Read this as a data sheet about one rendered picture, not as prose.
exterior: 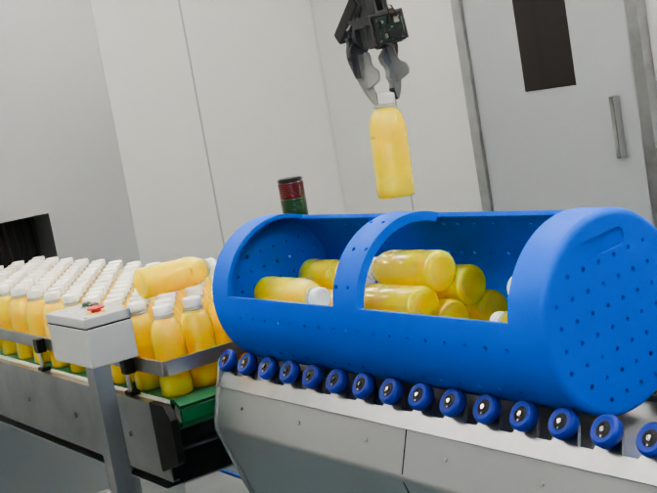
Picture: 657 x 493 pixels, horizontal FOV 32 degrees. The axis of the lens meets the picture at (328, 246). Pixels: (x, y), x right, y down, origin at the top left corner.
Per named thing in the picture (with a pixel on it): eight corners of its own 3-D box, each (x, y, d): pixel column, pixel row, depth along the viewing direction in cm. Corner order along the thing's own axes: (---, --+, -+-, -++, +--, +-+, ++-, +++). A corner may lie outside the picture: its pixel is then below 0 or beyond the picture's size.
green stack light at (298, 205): (292, 220, 278) (288, 200, 277) (279, 220, 283) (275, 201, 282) (314, 214, 281) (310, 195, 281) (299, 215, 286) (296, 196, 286)
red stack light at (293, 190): (288, 200, 277) (286, 184, 276) (275, 200, 282) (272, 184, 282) (310, 195, 281) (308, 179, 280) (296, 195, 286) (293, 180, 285)
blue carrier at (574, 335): (569, 452, 151) (522, 245, 145) (233, 380, 222) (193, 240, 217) (701, 371, 166) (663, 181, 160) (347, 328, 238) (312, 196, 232)
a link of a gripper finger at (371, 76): (375, 104, 196) (370, 49, 196) (359, 107, 202) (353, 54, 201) (391, 102, 198) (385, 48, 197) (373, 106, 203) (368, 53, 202)
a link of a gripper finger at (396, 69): (411, 97, 200) (390, 47, 198) (392, 100, 205) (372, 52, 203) (424, 89, 201) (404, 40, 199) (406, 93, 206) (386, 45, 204)
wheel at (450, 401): (462, 387, 171) (471, 392, 172) (443, 383, 174) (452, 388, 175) (452, 416, 169) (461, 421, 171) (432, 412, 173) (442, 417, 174)
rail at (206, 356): (168, 376, 228) (165, 361, 228) (166, 376, 229) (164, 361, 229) (329, 326, 251) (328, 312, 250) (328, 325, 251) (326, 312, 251)
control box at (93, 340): (93, 370, 222) (82, 318, 221) (54, 360, 239) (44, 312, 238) (139, 356, 228) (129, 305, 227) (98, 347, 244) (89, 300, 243)
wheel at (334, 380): (344, 367, 195) (353, 372, 196) (329, 365, 199) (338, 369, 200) (335, 392, 194) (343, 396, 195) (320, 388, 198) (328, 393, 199)
